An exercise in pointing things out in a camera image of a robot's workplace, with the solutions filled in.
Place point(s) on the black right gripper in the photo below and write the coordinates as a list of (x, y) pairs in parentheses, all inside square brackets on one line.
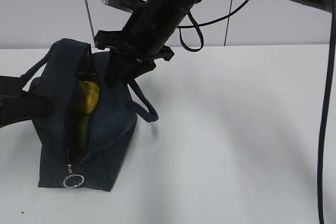
[(140, 36)]

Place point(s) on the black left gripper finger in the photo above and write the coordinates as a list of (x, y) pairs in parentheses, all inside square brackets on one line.
[(24, 107), (12, 86)]

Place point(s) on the yellow squash toy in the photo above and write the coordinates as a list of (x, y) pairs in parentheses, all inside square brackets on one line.
[(88, 96)]

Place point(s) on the dark blue fabric lunch bag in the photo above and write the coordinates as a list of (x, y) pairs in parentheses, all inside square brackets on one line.
[(111, 124)]

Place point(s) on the green cucumber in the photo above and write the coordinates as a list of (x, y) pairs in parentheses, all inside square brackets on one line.
[(79, 133)]

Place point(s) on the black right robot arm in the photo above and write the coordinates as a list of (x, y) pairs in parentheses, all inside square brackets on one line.
[(168, 14)]

